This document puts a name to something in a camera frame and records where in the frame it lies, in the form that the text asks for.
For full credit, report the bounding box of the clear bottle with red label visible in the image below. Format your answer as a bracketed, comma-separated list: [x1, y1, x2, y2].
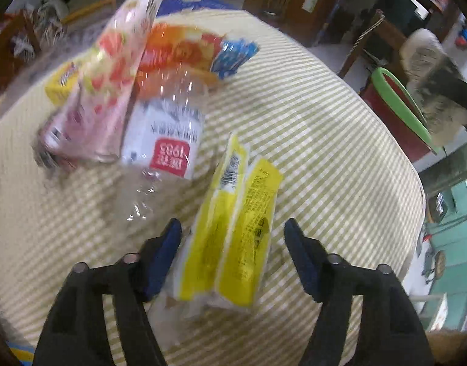
[115, 80, 211, 229]

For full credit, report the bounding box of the yellow tea carton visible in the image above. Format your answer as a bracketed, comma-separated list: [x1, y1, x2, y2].
[45, 61, 81, 106]

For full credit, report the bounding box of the wooden chair with beaded cord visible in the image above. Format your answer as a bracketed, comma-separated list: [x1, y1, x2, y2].
[338, 9, 410, 81]

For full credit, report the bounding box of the pink strawberry wrapper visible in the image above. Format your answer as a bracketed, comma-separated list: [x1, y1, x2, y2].
[37, 0, 167, 164]

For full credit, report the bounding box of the brown snack wrapper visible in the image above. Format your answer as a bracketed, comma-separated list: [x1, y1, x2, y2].
[31, 137, 78, 178]

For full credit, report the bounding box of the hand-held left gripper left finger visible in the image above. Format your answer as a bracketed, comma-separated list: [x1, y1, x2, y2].
[33, 218, 183, 366]

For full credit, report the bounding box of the brown paper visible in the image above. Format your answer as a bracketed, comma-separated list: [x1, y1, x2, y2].
[399, 28, 467, 147]

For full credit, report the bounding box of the orange snack packet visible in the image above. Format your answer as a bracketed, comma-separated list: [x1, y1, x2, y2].
[136, 23, 224, 88]

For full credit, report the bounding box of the carved wooden partition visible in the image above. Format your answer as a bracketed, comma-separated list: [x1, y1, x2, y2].
[262, 0, 352, 46]

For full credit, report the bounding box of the red bin with green rim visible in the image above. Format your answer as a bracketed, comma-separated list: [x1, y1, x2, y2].
[361, 66, 440, 163]

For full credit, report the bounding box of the yellow and white packet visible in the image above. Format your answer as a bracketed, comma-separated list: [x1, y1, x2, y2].
[174, 131, 284, 309]

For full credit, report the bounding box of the teal cabinet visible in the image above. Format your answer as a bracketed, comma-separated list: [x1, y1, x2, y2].
[420, 177, 467, 332]

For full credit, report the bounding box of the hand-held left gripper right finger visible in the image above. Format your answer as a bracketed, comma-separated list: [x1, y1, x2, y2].
[285, 218, 434, 366]

